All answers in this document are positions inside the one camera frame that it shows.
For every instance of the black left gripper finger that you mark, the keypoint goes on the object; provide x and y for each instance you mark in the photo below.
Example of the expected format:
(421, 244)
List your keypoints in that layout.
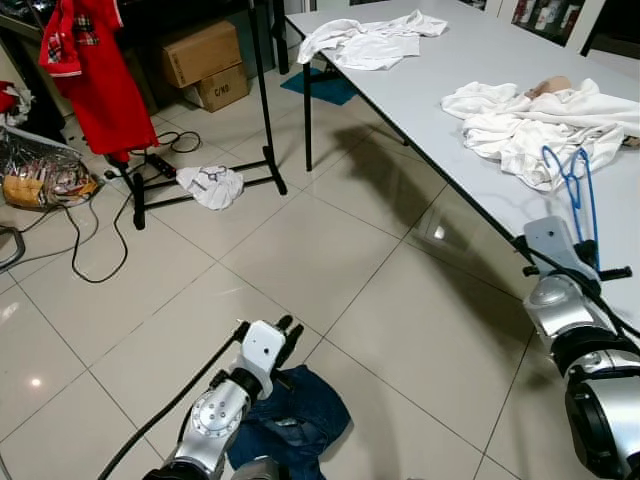
(284, 324)
(297, 334)

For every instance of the blue plastic clothes hanger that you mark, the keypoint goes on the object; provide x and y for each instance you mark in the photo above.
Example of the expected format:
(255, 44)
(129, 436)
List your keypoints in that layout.
(590, 215)

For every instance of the blue denim jeans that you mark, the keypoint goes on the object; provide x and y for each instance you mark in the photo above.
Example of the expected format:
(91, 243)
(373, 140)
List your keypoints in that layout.
(295, 420)

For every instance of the white cotton garment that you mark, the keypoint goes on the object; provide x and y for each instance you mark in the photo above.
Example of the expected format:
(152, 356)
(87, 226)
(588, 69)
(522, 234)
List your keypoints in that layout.
(540, 135)

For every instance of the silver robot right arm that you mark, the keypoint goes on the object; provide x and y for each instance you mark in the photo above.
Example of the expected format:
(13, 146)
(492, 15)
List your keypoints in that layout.
(580, 330)

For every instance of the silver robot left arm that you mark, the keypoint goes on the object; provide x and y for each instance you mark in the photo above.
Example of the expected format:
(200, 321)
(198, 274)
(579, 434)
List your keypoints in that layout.
(215, 420)

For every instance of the white printed cloth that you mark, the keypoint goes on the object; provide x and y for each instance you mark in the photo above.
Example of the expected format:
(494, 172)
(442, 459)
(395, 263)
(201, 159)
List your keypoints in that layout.
(212, 187)

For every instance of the beige baby doll head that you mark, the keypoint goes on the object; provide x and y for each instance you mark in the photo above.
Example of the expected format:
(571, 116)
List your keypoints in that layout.
(548, 87)

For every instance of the black power strip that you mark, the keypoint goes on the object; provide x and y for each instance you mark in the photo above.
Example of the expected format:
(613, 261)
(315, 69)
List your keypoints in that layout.
(160, 163)

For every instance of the black table leg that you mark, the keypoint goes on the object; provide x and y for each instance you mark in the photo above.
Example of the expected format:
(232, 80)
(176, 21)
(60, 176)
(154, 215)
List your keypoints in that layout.
(307, 120)

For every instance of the black metal clothes rack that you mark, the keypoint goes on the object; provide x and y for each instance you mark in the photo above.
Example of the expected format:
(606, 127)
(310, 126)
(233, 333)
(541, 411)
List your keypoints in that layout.
(262, 100)

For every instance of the white glass door cabinet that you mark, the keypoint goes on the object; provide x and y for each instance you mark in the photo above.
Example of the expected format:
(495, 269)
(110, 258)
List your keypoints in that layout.
(550, 18)

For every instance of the teal floor mat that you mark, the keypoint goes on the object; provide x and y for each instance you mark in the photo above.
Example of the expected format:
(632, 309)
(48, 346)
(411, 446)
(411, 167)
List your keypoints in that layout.
(320, 88)

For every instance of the small printed cardboard box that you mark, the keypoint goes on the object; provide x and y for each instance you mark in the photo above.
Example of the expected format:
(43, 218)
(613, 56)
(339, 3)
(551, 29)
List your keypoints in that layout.
(222, 90)

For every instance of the large plain cardboard box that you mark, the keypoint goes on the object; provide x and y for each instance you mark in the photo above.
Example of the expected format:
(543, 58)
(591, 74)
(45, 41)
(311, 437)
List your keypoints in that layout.
(200, 52)

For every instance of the white crumpled shirt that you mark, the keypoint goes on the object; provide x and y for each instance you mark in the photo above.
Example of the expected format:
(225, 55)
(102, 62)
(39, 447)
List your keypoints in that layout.
(365, 40)

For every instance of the red polo shirt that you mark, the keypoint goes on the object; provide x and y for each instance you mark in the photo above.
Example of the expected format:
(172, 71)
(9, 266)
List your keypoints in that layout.
(100, 90)

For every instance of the red cloth pile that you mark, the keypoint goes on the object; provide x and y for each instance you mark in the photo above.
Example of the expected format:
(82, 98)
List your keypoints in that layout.
(8, 100)

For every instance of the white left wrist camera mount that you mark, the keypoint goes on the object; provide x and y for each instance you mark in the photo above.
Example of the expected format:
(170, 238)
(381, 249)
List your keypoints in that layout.
(262, 350)

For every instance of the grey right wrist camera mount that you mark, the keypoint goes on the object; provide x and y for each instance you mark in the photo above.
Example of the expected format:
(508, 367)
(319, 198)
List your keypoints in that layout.
(550, 240)

